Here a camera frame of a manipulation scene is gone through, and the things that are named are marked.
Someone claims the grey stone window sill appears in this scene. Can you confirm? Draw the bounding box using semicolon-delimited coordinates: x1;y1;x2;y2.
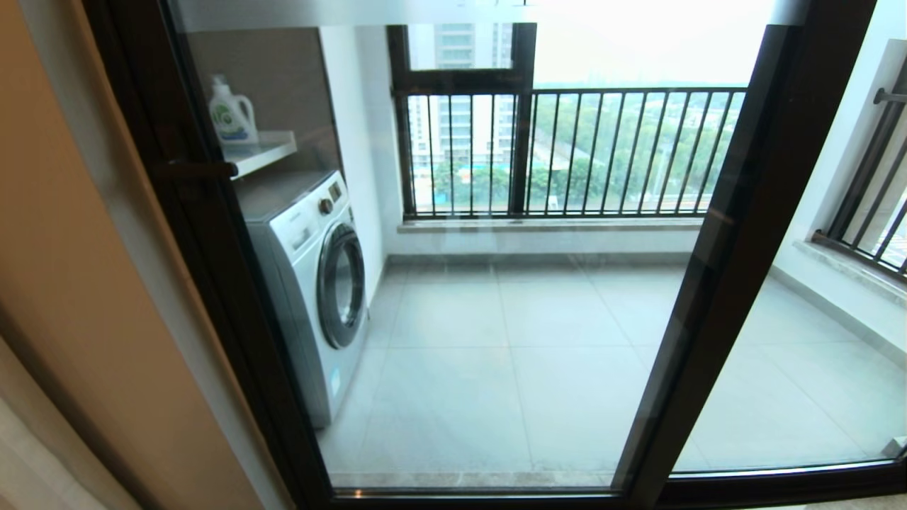
397;216;706;234
794;239;907;305

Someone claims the white laundry detergent bottle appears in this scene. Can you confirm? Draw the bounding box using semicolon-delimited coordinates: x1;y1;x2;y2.
208;74;259;146

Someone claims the white wall shelf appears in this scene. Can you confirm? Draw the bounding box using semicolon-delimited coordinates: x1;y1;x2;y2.
220;130;298;179

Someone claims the dark brown wall panel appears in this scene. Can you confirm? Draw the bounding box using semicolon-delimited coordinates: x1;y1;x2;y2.
186;27;346;178

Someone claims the white curtain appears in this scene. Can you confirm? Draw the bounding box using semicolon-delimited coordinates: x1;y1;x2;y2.
0;340;142;510

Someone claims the dark framed fixed glass panel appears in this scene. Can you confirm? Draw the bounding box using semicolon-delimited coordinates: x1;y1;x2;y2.
616;0;907;510

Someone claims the dark window frame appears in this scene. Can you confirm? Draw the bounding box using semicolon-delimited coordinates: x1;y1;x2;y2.
386;23;538;217

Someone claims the grey high-rise building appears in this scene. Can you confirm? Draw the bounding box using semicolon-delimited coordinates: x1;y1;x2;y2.
410;23;514;171

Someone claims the polished stone door threshold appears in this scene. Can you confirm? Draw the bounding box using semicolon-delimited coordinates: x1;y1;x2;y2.
751;494;907;510

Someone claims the dark framed sliding glass door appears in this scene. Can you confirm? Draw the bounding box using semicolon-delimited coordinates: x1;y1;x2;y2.
84;0;879;510

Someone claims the black metal balcony railing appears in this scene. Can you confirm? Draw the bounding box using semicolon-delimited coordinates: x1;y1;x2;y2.
392;86;748;217

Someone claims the black metal window railing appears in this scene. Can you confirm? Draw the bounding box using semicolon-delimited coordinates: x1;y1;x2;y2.
811;71;907;284

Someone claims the white front-load washing machine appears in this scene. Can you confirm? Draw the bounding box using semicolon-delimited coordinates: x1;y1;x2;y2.
234;169;371;429

